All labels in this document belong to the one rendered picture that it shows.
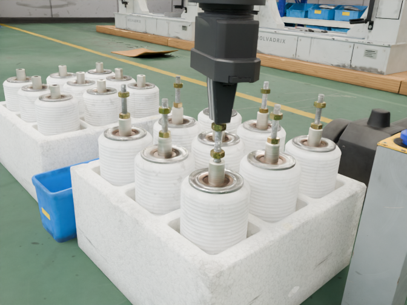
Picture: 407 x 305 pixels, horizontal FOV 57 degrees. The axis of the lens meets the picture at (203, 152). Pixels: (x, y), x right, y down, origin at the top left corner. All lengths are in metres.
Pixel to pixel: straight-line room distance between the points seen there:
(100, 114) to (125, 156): 0.33
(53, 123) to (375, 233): 0.69
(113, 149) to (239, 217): 0.26
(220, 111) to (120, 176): 0.27
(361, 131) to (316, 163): 0.34
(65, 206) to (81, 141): 0.18
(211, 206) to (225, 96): 0.14
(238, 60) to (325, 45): 2.45
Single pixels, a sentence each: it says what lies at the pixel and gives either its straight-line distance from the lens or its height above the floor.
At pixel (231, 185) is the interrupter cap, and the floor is 0.25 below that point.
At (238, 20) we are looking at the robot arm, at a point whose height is 0.46.
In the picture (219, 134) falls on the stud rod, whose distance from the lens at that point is 0.49.
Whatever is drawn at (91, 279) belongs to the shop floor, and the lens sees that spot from 0.75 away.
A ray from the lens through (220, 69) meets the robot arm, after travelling 0.42.
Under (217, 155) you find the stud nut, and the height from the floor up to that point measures 0.29.
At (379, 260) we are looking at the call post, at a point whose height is 0.15.
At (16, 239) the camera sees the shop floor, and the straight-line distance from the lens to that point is 0.90.
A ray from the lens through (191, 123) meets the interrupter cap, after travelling 0.74.
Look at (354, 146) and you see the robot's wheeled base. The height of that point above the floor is 0.17.
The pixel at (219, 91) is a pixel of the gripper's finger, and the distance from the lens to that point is 0.46.
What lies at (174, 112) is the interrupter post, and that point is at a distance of 0.74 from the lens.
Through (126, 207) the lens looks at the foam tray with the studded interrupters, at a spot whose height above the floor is 0.18.
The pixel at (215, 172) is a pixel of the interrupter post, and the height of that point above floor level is 0.27.
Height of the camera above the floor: 0.48
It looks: 22 degrees down
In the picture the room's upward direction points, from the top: 2 degrees clockwise
